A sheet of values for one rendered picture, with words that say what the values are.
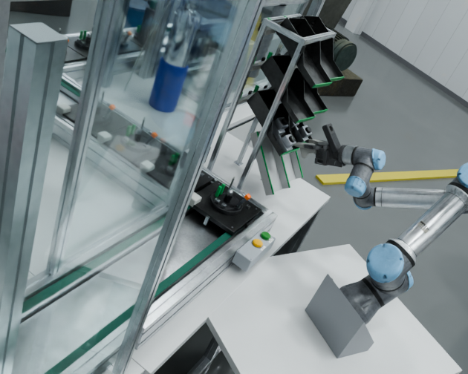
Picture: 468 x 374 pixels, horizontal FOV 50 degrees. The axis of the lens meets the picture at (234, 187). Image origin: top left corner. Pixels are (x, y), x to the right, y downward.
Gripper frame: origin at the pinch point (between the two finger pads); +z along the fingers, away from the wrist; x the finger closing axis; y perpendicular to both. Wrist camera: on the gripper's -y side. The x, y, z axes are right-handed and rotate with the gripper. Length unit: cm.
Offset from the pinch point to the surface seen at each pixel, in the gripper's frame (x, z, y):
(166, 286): -76, 2, 36
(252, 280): -36, -3, 48
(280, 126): -0.6, 10.4, -5.1
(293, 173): 21.8, 17.2, 21.4
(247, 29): -105, -52, -44
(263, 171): -4.4, 15.8, 14.6
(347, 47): 417, 196, -24
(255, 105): -4.8, 20.3, -13.3
